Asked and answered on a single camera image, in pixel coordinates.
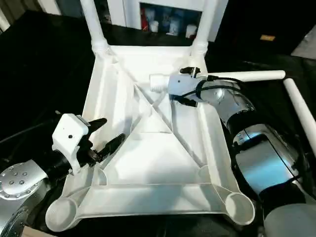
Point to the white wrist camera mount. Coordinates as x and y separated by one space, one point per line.
182 85
69 135

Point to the grey curtain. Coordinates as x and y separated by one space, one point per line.
10 12

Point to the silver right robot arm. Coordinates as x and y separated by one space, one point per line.
259 153

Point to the glossy black box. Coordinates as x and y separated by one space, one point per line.
247 24

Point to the white cabinet with glass doors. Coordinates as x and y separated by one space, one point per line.
133 12

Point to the white plastic table leg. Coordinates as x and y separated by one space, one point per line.
95 24
203 24
298 103
247 75

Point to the white plastic table top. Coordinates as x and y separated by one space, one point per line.
153 153

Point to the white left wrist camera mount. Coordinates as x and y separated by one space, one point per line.
69 135

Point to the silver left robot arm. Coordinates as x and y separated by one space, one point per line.
22 187

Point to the black table mat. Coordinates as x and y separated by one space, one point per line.
44 74

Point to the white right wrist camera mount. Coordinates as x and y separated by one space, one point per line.
182 85

